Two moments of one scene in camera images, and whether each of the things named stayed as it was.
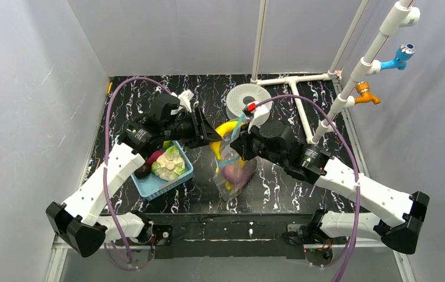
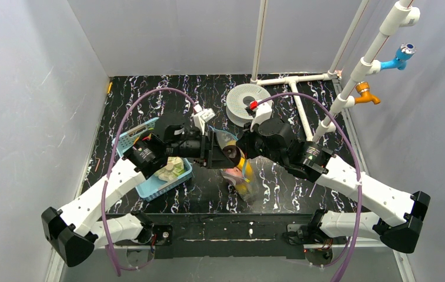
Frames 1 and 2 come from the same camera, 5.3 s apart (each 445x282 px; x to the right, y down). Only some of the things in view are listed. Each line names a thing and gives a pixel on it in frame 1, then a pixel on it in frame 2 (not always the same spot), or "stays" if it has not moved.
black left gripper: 199,127 to 210,151
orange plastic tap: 363,88 stays
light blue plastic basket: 153,184 stays
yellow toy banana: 226,129 to 245,167
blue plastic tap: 405,51 stays
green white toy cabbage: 169,164 stays
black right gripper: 248,144 stays
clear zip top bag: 233,173 to 255,180
